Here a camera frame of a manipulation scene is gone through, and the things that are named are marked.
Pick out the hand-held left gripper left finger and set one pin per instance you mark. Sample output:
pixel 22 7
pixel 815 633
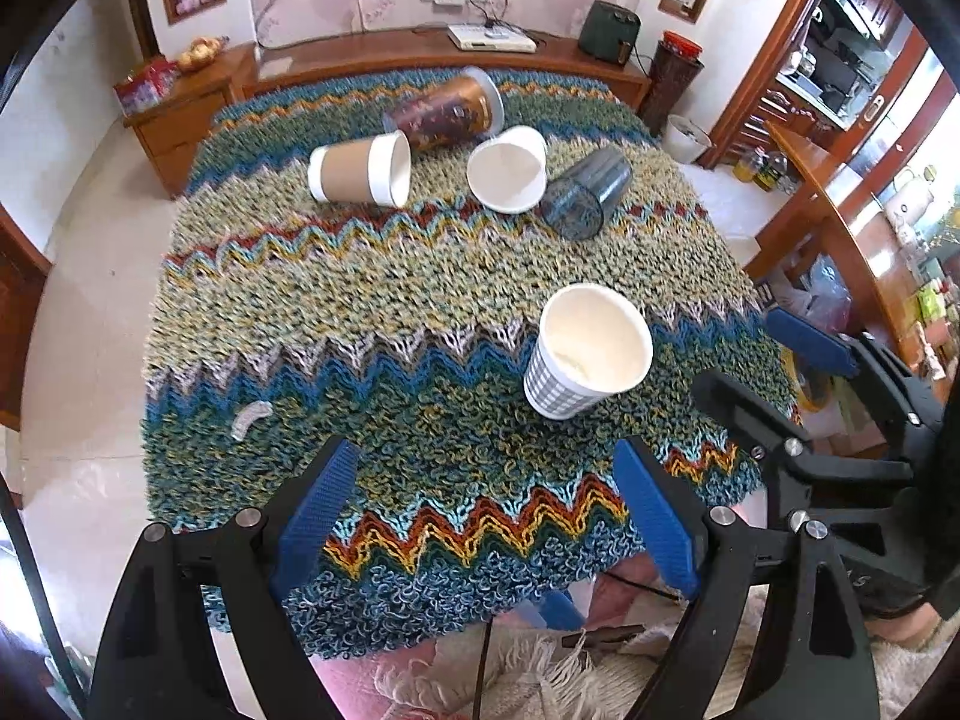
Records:
pixel 319 517

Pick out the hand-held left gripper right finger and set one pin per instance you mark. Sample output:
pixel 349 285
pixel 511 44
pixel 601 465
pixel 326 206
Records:
pixel 660 517

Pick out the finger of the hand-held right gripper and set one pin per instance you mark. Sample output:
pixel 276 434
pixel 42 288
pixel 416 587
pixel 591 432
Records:
pixel 750 412
pixel 810 345

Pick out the grey checked white cup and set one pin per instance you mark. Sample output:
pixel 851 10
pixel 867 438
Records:
pixel 555 382

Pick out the dark transparent plastic cup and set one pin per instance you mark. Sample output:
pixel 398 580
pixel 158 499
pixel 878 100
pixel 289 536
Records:
pixel 589 187

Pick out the plain white paper cup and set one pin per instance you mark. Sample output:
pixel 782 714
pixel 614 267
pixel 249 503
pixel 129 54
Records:
pixel 506 169

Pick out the paper cup with brown sleeve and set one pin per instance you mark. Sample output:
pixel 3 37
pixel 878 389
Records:
pixel 352 169

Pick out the dark brown printed cup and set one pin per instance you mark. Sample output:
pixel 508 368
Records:
pixel 442 116

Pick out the clear plastic bag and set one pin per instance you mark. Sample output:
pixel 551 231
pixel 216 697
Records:
pixel 821 296

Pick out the wooden bar counter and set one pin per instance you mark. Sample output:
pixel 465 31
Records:
pixel 847 240

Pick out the small clear plastic piece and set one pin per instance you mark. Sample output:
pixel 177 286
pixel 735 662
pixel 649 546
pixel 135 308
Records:
pixel 249 420

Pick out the blue plastic stool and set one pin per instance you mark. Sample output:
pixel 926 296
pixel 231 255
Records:
pixel 559 609

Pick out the dark oil bottle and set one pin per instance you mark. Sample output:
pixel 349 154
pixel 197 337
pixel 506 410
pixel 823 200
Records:
pixel 772 174

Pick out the white kettle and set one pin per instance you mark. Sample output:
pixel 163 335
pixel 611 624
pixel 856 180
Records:
pixel 911 199

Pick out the yellow oil bottle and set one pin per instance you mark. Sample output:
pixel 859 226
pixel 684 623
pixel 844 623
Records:
pixel 748 166

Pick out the white fringed rug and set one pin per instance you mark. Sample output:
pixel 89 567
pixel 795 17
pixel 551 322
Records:
pixel 540 679

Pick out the zigzag knitted blanket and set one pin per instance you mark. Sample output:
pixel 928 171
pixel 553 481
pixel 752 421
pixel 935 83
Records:
pixel 375 300

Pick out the white waste bin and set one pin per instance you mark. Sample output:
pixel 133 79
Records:
pixel 686 139

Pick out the tall dark canister red lid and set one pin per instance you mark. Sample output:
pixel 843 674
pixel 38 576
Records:
pixel 671 86

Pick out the wooden door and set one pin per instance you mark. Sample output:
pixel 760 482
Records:
pixel 19 315

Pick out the low wooden side cabinet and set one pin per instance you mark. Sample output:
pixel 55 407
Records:
pixel 180 135

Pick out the white set-top box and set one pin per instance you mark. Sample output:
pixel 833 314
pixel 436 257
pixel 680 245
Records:
pixel 491 37

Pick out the red printed box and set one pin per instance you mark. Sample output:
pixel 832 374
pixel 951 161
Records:
pixel 146 86

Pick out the long wooden TV cabinet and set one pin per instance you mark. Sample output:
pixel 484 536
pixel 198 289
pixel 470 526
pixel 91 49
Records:
pixel 352 51

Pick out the bowl of fruit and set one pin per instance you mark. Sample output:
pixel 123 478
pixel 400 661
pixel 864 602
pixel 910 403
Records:
pixel 201 54

